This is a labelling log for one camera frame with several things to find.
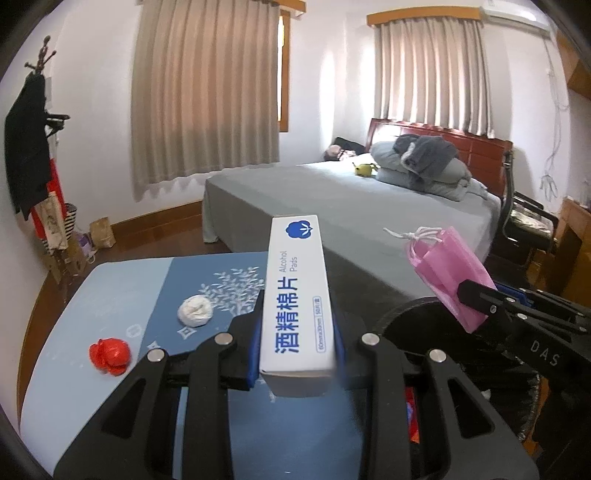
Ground grey pillows and clothes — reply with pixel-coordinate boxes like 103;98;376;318
371;141;502;202

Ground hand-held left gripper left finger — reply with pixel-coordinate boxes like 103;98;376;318
53;311;262;480

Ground red wooden headboard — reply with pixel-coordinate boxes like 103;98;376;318
364;117;514;200

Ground beige canvas tote bag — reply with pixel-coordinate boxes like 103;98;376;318
36;193;70;253

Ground wooden window frame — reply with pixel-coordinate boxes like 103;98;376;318
277;6;292;133

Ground red sock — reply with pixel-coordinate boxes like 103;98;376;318
405;387;421;445

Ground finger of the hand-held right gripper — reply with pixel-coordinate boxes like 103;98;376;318
496;284;591;325
457;279;591;344

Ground red garment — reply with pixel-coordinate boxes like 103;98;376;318
30;159;68;241

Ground white crumpled tissue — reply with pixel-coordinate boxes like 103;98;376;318
177;295;213;329

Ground coat rack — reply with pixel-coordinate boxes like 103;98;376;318
25;35;59;75

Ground black coat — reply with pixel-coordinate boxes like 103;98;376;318
4;74;52;223

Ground white air conditioner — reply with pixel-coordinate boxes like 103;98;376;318
479;0;553;33

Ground red crumpled foil wrapper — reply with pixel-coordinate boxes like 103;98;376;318
88;338;132;376

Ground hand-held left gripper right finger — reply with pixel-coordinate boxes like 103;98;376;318
333;315;539;480

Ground wooden cabinet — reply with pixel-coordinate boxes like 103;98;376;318
526;196;591;302

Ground wooden curtain pelmet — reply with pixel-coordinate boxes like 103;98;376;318
136;0;307;15
366;6;486;27

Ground white wall cable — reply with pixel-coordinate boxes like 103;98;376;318
537;37;571;200

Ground dark grey garment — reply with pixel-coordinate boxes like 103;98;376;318
392;134;458;188

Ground pink face mask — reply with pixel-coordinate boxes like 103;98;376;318
383;226;499;334

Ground black trash bin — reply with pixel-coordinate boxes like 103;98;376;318
371;297;556;480

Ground striped bag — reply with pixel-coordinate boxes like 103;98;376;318
62;202;79;246

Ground two-tone blue table mat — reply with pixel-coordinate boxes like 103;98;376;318
18;251;371;480

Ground brown paper bag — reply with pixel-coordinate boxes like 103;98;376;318
89;216;116;250

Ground black office chair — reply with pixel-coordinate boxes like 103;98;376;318
486;150;560;278

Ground grey bed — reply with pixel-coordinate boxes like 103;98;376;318
202;159;503;319

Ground black clothes hanger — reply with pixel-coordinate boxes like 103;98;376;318
45;113;71;138

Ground white cardboard box blue print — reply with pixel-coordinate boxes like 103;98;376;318
258;214;338;398

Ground dark pillow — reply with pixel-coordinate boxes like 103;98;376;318
333;137;366;156

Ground beige curtain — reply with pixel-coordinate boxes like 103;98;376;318
130;0;281;202
378;17;493;138

